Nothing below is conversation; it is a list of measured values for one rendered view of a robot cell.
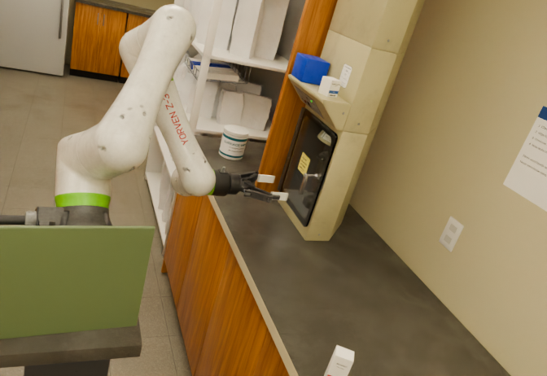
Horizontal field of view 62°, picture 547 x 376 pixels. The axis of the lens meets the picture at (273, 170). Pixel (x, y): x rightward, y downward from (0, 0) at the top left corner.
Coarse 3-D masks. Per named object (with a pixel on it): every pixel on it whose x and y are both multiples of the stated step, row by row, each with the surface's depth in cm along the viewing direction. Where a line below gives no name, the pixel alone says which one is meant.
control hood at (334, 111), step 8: (296, 80) 173; (304, 88) 166; (312, 88) 166; (312, 96) 162; (320, 96) 157; (320, 104) 159; (328, 104) 155; (336, 104) 156; (344, 104) 157; (328, 112) 157; (336, 112) 157; (344, 112) 159; (328, 120) 163; (336, 120) 159; (344, 120) 160; (336, 128) 160
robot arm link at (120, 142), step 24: (144, 24) 127; (168, 24) 119; (192, 24) 124; (144, 48) 116; (168, 48) 117; (144, 72) 111; (168, 72) 116; (120, 96) 107; (144, 96) 108; (120, 120) 101; (144, 120) 105; (96, 144) 100; (120, 144) 99; (144, 144) 104; (96, 168) 104; (120, 168) 102
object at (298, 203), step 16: (304, 112) 186; (304, 128) 185; (320, 128) 174; (304, 144) 184; (320, 144) 173; (320, 160) 172; (288, 176) 195; (320, 176) 171; (288, 192) 194; (304, 192) 181; (304, 208) 179; (304, 224) 178
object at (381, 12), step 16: (352, 0) 163; (368, 0) 154; (384, 0) 146; (400, 0) 146; (416, 0) 148; (336, 16) 172; (352, 16) 162; (368, 16) 154; (384, 16) 147; (400, 16) 149; (416, 16) 161; (336, 32) 171; (352, 32) 161; (368, 32) 153; (384, 32) 149; (400, 32) 152; (384, 48) 152; (400, 48) 157
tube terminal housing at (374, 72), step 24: (336, 48) 170; (360, 48) 156; (336, 72) 169; (360, 72) 155; (384, 72) 157; (360, 96) 158; (384, 96) 167; (360, 120) 162; (336, 144) 165; (360, 144) 167; (336, 168) 169; (360, 168) 186; (336, 192) 174; (312, 216) 176; (336, 216) 180; (312, 240) 181
